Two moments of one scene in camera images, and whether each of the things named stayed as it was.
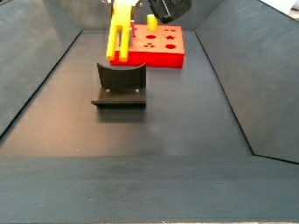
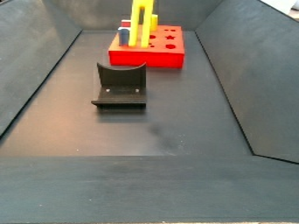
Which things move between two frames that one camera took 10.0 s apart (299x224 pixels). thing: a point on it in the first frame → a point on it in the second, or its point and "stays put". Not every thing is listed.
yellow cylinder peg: [151, 23] stays put
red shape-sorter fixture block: [157, 45] stays put
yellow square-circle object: [121, 24] → [146, 4]
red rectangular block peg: [134, 29] → [126, 23]
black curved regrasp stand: [123, 87] stays put
